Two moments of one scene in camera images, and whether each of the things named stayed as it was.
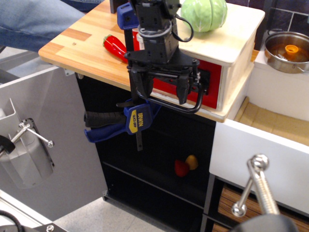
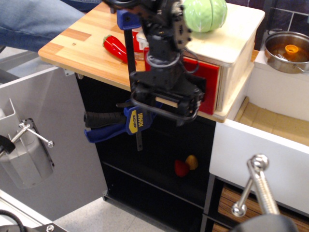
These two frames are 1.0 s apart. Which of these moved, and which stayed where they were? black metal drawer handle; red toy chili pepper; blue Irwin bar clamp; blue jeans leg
Moved: black metal drawer handle
Stayed: blue Irwin bar clamp; red toy chili pepper; blue jeans leg
